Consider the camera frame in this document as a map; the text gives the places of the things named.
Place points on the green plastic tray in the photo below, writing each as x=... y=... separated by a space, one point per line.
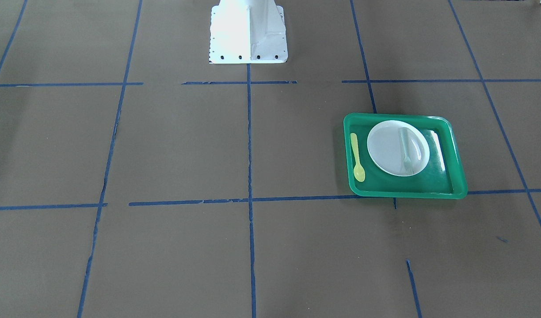
x=443 y=177

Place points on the white round plate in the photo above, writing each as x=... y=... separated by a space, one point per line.
x=383 y=145

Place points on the yellow plastic spoon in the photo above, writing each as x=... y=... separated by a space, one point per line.
x=358 y=169

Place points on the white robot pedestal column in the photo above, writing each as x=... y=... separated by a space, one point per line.
x=247 y=31

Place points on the clear plastic fork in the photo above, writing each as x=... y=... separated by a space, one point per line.
x=404 y=144

